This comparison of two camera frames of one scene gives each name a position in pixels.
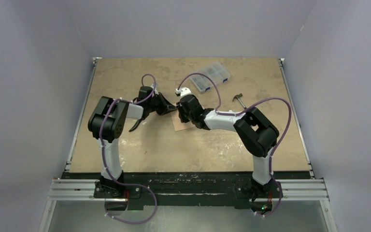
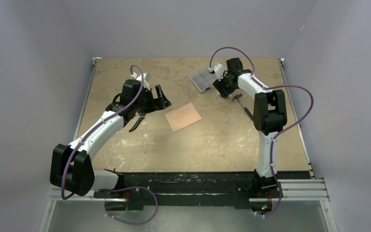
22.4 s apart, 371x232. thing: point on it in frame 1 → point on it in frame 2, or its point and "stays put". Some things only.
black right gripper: (180, 109) → (217, 84)
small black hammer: (237, 96) stays put
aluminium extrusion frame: (303, 188) stays put
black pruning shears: (137, 123) stays put
